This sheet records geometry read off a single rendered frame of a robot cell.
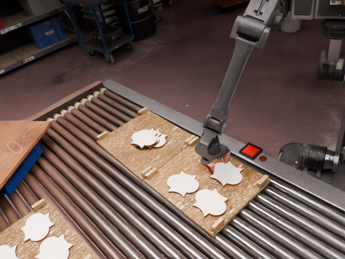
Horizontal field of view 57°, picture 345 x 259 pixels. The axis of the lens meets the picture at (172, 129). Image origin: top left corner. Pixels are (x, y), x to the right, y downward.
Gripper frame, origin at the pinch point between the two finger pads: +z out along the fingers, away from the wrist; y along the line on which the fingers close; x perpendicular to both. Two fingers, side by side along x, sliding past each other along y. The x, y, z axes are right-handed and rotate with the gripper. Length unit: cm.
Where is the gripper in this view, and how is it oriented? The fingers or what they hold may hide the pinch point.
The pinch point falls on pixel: (217, 167)
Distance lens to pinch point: 139.9
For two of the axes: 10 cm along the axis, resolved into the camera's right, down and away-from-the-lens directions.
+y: -7.4, 5.1, -4.4
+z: 2.5, 8.1, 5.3
